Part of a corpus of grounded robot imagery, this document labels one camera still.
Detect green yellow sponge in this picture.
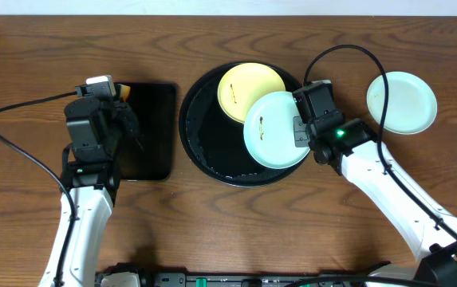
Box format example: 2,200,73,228
115,84,131,102

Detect mint plate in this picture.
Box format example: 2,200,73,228
243,92,309,169
384,71,438,135

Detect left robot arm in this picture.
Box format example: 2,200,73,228
40,96,140,286

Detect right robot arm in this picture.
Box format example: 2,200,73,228
293,81,457,286

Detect black rectangular tray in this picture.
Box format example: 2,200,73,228
117,82,177,181

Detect black round tray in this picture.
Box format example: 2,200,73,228
178,61,301,187

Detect yellow plate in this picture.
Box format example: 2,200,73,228
217,62,286,123

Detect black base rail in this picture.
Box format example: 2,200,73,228
96,272,372,287

